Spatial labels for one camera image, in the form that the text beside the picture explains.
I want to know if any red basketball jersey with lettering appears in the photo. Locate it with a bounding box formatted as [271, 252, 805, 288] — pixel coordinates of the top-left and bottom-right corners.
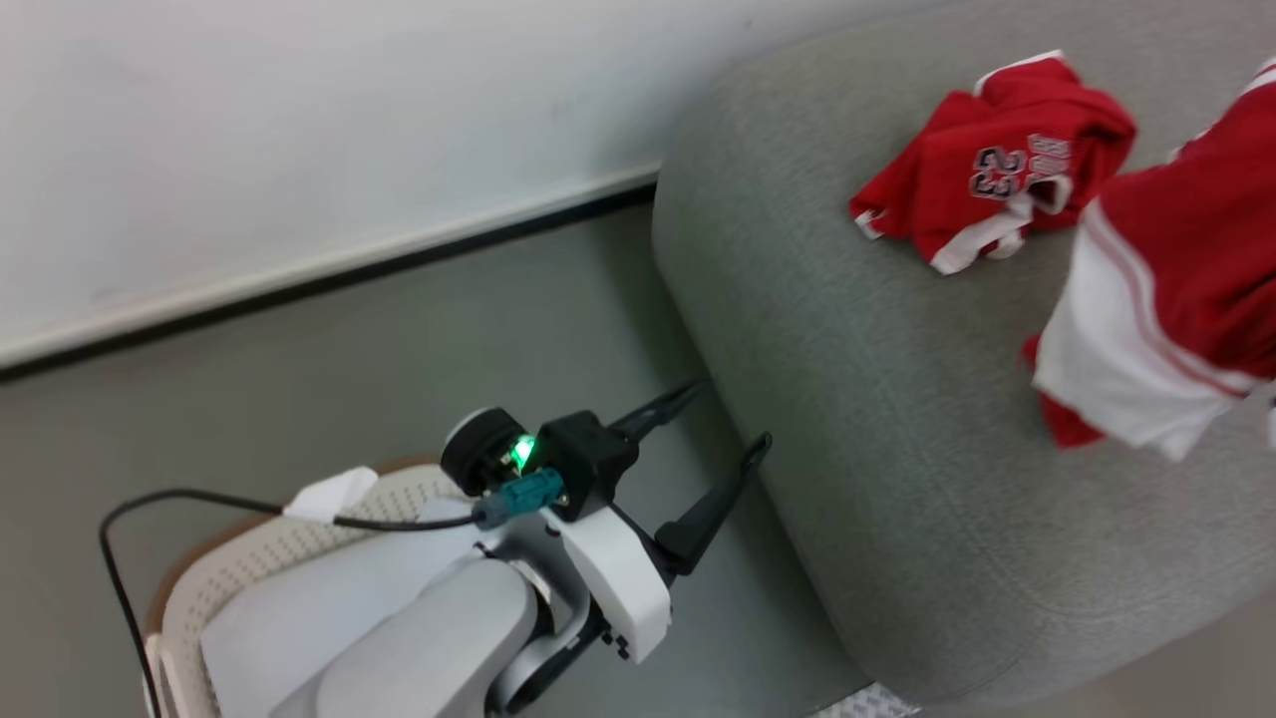
[1022, 55, 1276, 465]

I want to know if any black cable with teal plug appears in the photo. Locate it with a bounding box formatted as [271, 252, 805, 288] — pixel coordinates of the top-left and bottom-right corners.
[98, 469, 567, 718]

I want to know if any red jersey number 23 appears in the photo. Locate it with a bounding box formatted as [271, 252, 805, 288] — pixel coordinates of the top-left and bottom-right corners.
[848, 50, 1138, 276]

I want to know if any white perforated panel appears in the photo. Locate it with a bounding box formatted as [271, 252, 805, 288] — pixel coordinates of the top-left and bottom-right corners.
[809, 686, 924, 718]

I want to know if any grey fabric sofa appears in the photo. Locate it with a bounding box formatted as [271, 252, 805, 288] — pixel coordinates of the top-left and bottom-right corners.
[652, 0, 1276, 711]

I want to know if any white cable tag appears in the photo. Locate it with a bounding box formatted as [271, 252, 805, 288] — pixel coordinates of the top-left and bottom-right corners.
[283, 466, 381, 526]

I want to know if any white and black baseboard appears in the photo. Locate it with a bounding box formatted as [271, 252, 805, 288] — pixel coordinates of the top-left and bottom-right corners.
[0, 163, 665, 383]

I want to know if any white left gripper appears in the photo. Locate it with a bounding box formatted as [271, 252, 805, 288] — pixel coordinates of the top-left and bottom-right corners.
[543, 382, 774, 665]

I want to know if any cream perforated laundry basket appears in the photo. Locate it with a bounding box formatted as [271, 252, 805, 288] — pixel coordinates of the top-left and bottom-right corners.
[145, 461, 499, 718]

